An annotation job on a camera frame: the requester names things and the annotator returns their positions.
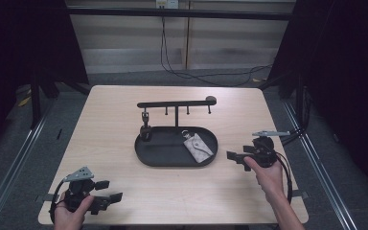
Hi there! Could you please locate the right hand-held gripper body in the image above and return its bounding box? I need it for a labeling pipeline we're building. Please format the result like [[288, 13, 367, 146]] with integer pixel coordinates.
[[251, 129, 291, 170]]

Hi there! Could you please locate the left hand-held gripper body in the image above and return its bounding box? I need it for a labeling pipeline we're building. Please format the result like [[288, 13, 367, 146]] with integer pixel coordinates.
[[61, 166, 96, 215]]

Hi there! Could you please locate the grey key pouch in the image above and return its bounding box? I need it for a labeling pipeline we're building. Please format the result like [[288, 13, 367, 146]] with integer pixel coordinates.
[[181, 128, 215, 164]]

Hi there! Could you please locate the black key holder with tray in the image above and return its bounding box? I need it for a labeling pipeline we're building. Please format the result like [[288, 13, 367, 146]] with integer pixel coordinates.
[[134, 95, 219, 168]]

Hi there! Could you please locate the car key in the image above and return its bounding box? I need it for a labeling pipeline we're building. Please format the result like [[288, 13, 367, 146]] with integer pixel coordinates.
[[139, 111, 152, 142]]

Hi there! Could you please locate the person's left hand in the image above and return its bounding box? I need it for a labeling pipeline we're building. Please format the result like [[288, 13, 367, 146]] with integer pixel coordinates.
[[53, 193, 95, 230]]

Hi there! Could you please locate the person's right hand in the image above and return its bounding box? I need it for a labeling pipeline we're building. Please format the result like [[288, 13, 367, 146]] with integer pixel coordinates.
[[242, 156, 286, 205]]

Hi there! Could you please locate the grey tape strip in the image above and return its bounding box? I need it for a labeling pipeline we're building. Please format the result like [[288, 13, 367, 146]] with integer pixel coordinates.
[[34, 193, 58, 203], [291, 190, 310, 199]]

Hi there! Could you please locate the yellow tape piece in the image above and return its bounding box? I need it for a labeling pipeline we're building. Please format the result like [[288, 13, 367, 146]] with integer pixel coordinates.
[[17, 95, 33, 107]]

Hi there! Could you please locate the dark curtain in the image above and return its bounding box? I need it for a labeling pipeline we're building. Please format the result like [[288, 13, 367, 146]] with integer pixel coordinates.
[[266, 0, 368, 196], [0, 0, 91, 161]]

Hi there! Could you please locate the left hand-held gripper cable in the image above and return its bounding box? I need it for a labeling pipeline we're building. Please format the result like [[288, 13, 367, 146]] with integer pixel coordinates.
[[48, 177, 71, 224]]

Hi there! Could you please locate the hand-held gripper cable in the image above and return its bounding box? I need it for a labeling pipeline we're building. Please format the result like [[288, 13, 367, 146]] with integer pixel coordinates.
[[275, 151, 294, 204], [48, 177, 71, 224]]

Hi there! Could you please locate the right hand-held gripper cable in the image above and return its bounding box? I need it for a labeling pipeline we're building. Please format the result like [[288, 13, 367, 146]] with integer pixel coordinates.
[[275, 151, 294, 204]]

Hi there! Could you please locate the black stand post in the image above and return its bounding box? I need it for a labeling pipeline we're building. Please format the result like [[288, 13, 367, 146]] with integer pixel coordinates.
[[29, 74, 43, 129], [294, 74, 305, 128]]

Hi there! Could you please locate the metal floor rail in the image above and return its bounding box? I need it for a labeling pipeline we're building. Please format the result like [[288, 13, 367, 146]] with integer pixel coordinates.
[[282, 99, 362, 230], [0, 104, 52, 230]]

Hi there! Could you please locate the black wall cable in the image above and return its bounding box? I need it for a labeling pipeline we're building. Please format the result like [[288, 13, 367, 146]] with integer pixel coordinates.
[[159, 15, 274, 88]]

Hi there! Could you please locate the black horizontal frame bar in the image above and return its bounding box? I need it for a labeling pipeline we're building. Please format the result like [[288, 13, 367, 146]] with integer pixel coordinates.
[[66, 7, 297, 22]]

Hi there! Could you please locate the white wall socket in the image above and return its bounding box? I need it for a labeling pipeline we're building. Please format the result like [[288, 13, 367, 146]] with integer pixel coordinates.
[[154, 0, 180, 10]]

